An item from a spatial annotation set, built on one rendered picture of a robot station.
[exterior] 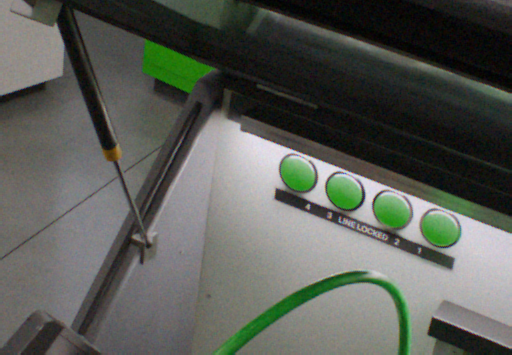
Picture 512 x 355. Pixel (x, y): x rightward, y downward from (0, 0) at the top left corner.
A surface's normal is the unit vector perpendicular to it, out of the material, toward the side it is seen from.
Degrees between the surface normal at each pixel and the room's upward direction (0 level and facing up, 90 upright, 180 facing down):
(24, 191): 0
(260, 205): 90
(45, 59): 90
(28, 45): 90
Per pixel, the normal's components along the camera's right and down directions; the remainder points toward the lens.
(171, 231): 0.87, 0.34
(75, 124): 0.12, -0.86
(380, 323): -0.48, 0.39
